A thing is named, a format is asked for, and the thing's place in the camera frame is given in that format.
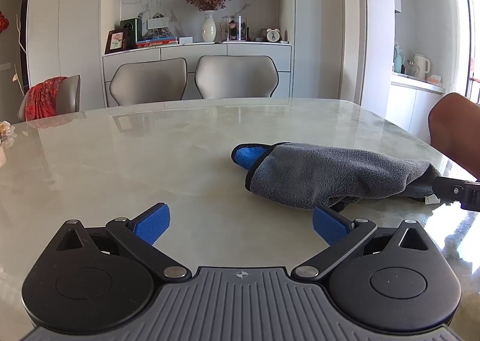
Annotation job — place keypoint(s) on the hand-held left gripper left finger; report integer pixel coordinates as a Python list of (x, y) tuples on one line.
[(152, 225)]

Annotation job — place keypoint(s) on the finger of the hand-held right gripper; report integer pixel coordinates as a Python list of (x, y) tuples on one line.
[(450, 187)]

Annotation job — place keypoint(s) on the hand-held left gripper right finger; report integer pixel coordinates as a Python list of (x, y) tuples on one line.
[(330, 227)]

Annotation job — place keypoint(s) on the grey and blue towel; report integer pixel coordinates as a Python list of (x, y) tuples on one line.
[(330, 172)]

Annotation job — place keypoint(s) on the brown leather chair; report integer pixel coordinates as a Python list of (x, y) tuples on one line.
[(457, 131)]

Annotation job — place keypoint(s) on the white counter cabinet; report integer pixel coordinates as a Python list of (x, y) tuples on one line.
[(408, 104)]

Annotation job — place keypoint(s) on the orange tissue box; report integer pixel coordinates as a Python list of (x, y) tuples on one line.
[(435, 80)]

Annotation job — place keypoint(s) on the white electric kettle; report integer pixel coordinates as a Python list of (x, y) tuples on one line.
[(421, 68)]

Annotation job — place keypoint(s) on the glass jar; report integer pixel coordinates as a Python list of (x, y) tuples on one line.
[(410, 69)]

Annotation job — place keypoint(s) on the teal thermos jug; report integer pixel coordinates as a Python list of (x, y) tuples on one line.
[(398, 59)]

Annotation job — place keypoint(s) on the beige dining chair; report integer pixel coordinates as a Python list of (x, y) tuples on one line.
[(146, 82), (236, 76)]

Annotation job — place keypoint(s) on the beige chair with draped cloth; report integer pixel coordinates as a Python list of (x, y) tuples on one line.
[(73, 95)]

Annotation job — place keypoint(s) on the pale flower ornament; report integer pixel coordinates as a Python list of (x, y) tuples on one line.
[(5, 132)]

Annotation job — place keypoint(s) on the white sideboard cabinet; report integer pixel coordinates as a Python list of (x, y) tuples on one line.
[(195, 50)]

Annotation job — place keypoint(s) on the stack of colourful books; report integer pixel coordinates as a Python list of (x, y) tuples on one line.
[(157, 42)]

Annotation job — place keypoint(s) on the framed flower picture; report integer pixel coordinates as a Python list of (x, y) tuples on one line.
[(116, 42)]

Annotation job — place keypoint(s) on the small white card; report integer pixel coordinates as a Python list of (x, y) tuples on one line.
[(186, 40)]

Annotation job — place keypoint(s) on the dark green box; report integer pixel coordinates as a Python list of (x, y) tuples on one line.
[(133, 27)]

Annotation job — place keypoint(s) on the white twin-bell alarm clock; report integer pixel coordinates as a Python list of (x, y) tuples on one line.
[(274, 35)]

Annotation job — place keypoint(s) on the white ceramic vase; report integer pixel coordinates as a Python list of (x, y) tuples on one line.
[(209, 29)]

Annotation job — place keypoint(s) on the clear display case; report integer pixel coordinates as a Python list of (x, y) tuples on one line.
[(235, 28)]

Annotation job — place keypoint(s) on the pale decorative branch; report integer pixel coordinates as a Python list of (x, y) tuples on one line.
[(19, 48)]

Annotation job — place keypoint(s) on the white wall socket panel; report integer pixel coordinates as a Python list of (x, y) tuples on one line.
[(158, 23)]

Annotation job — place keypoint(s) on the red wall decoration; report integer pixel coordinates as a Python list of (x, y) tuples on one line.
[(3, 22)]

